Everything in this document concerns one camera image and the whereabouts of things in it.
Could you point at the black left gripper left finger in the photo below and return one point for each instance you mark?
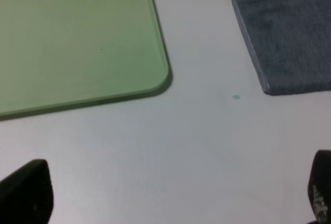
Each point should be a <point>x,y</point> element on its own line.
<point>27,194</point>

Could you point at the grey towel with orange stripe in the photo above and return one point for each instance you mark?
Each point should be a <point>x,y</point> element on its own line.
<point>288,42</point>

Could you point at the green plastic tray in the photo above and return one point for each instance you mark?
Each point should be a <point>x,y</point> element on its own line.
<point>64,54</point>

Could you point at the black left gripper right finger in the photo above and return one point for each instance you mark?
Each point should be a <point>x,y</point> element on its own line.
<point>319,186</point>

